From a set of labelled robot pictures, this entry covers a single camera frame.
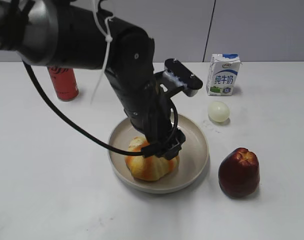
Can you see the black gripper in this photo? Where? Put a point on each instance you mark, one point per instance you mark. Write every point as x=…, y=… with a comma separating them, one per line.
x=152, y=113

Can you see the golden orange croissant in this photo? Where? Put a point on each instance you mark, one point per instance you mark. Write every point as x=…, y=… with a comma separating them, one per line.
x=151, y=168

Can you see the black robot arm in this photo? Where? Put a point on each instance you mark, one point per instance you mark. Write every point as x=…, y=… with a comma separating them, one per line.
x=55, y=33

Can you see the beige round plate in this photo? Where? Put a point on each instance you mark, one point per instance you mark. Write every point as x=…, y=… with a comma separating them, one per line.
x=193, y=158

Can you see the white egg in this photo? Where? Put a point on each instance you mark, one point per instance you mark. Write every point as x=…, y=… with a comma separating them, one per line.
x=218, y=111

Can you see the white blue milk carton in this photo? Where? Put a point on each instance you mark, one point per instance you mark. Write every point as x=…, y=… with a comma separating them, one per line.
x=222, y=74

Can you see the white zip tie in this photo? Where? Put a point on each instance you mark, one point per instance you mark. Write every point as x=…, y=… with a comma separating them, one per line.
x=104, y=28

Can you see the red soda can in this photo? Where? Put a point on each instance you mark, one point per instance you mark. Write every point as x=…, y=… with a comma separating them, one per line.
x=64, y=82

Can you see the dark red wax apple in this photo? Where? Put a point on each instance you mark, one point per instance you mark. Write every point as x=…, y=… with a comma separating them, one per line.
x=239, y=173

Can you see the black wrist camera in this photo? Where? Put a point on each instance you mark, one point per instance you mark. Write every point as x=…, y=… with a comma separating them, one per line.
x=176, y=77

